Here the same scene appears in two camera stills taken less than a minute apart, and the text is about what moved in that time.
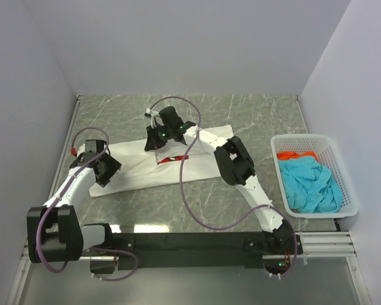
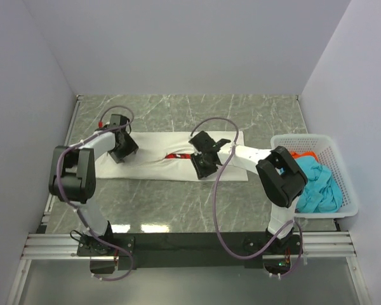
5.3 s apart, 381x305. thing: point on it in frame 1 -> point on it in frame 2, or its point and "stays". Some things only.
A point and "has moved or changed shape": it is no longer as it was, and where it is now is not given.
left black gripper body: x=110 y=166 -> x=123 y=150
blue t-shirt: x=310 y=187 stays
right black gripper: x=152 y=142 -> x=200 y=172
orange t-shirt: x=285 y=155 stays
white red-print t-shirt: x=167 y=162 has moved or changed shape
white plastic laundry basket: x=329 y=156 stays
